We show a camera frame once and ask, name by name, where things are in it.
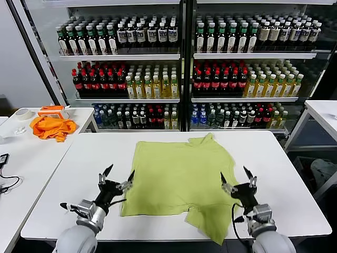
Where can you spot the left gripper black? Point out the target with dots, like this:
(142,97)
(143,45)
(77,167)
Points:
(110,192)

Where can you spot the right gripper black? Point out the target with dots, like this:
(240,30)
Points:
(245,196)

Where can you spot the light green T-shirt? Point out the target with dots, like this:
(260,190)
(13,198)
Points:
(179,171)

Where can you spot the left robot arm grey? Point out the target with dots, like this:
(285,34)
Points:
(76,237)

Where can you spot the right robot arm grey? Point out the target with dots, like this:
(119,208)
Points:
(273,242)

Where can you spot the white metal shelf board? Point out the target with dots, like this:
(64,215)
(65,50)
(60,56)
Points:
(137,130)
(126,100)
(252,56)
(245,99)
(118,57)
(237,130)

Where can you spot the small dark bottle white cap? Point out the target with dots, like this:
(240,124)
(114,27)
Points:
(235,120)
(120,121)
(127,121)
(227,120)

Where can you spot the green tinted water bottle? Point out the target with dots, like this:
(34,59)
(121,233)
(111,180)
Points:
(105,120)
(219,120)
(211,120)
(112,120)

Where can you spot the blue water bottle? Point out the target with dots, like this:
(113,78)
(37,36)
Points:
(194,120)
(203,120)
(97,120)

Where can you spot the small dark bottle white label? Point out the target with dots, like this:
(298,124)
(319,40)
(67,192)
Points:
(142,120)
(135,120)
(243,118)
(251,118)

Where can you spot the dark storage bin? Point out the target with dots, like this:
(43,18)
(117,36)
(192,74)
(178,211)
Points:
(302,168)

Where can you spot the small dark bottle red cap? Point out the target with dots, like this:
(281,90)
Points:
(259,118)
(152,120)
(159,120)
(267,118)

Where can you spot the small yellow drink bottle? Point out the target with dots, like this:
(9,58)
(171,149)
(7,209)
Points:
(283,120)
(174,121)
(166,121)
(275,120)

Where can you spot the white side table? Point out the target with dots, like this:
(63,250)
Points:
(323,110)
(39,163)

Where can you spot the orange crumpled cloth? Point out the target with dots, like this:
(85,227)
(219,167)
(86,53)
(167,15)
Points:
(52,127)

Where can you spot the grey cloth bundle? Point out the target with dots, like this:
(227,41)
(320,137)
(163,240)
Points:
(322,168)

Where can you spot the yellow tea bottle white cap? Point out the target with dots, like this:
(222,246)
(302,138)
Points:
(261,88)
(279,88)
(270,88)
(288,88)
(297,87)
(165,89)
(148,89)
(130,89)
(139,89)
(174,89)
(251,88)
(156,89)

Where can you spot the orange and white box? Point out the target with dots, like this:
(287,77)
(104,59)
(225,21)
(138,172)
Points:
(52,108)

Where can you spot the cola bottle red cap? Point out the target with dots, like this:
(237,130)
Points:
(94,83)
(233,83)
(113,83)
(121,83)
(224,83)
(76,83)
(104,83)
(85,83)
(198,83)
(216,83)
(242,83)
(207,83)

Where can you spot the small white crumpled scrap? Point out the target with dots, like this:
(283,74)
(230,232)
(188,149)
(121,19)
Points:
(19,130)

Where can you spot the small black device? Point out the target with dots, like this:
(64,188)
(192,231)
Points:
(4,159)

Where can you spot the beige masking tape roll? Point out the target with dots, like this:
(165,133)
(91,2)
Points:
(19,117)

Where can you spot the dark bottle green neck label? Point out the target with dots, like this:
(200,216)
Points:
(102,41)
(82,42)
(92,41)
(200,39)
(63,42)
(243,39)
(73,42)
(211,39)
(253,39)
(222,39)
(233,39)
(112,41)

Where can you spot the glass cabinet door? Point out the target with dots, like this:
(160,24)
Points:
(39,63)
(326,31)

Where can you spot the dark bottle blue white label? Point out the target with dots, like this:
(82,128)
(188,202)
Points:
(285,33)
(296,33)
(152,35)
(306,33)
(162,35)
(172,35)
(141,35)
(315,33)
(122,36)
(131,36)

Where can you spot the dark bottle beige label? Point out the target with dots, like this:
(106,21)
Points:
(275,34)
(264,34)

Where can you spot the white beverage display cabinet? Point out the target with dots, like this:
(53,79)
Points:
(118,10)
(250,9)

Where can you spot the right wrist camera silver box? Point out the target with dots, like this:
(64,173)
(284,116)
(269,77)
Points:
(263,213)

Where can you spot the wrist camera silver box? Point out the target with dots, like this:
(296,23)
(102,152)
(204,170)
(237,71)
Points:
(263,213)
(85,208)

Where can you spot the left wrist camera silver box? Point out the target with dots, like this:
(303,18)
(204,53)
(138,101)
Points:
(85,208)

